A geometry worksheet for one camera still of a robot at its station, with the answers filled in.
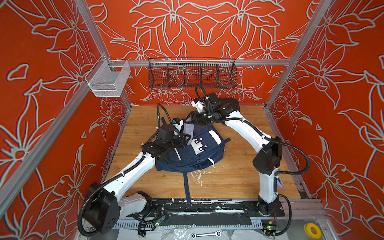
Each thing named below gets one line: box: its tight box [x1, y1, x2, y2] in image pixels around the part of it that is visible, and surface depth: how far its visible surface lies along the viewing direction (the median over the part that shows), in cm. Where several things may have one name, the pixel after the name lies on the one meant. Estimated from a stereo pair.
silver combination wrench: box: [191, 230, 222, 239], surface depth 68 cm
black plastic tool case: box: [216, 98, 240, 118], surface depth 62 cm
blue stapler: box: [276, 175, 285, 188], surface depth 81 cm
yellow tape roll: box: [304, 223, 322, 240], surface depth 68 cm
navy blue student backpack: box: [155, 123, 231, 203], surface depth 87 cm
